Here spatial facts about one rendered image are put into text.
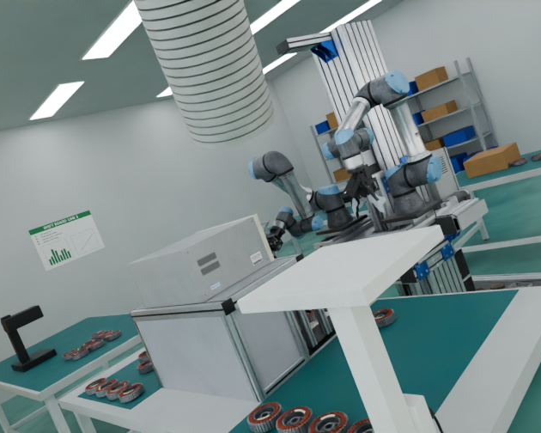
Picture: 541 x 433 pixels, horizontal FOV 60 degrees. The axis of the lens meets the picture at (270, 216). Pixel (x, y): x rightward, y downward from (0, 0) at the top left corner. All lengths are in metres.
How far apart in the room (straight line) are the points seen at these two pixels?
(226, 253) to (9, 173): 5.72
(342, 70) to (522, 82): 5.89
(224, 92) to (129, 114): 7.49
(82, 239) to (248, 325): 5.85
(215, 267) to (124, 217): 5.99
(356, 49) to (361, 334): 1.89
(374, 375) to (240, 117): 0.56
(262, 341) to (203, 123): 1.05
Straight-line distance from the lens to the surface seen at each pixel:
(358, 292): 0.88
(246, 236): 1.86
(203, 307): 1.67
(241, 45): 0.78
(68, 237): 7.30
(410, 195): 2.33
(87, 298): 7.30
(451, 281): 2.81
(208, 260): 1.73
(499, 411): 1.30
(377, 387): 1.01
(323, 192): 2.65
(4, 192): 7.20
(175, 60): 0.77
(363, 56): 2.64
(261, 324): 1.70
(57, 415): 3.31
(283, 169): 2.42
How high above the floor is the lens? 1.46
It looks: 5 degrees down
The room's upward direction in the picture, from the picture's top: 21 degrees counter-clockwise
